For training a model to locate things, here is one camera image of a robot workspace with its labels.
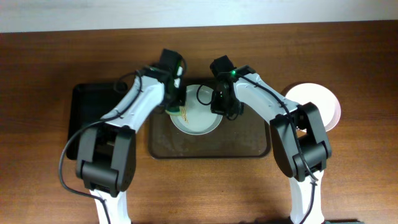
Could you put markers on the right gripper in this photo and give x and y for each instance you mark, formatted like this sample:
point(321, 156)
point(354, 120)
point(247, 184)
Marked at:
point(216, 107)

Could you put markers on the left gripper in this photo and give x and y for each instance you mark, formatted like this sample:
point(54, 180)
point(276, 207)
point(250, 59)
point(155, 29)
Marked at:
point(182, 95)

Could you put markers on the green and yellow sponge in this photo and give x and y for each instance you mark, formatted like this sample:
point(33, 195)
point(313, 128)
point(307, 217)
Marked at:
point(174, 111)

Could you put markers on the pale blue plate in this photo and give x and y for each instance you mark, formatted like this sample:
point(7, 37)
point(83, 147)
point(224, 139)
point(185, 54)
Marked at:
point(195, 118)

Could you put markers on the white plate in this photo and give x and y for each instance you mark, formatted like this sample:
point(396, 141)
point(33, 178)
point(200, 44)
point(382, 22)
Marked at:
point(332, 112)
point(310, 92)

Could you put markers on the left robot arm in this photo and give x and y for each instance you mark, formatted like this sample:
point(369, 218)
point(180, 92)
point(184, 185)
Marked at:
point(106, 159)

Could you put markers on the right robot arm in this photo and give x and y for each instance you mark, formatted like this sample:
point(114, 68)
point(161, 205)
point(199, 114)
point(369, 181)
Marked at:
point(299, 140)

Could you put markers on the brown plastic serving tray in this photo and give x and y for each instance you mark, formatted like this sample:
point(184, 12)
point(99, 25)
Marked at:
point(248, 136)

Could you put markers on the black rectangular tray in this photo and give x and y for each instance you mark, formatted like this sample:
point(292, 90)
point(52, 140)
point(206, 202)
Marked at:
point(90, 101)

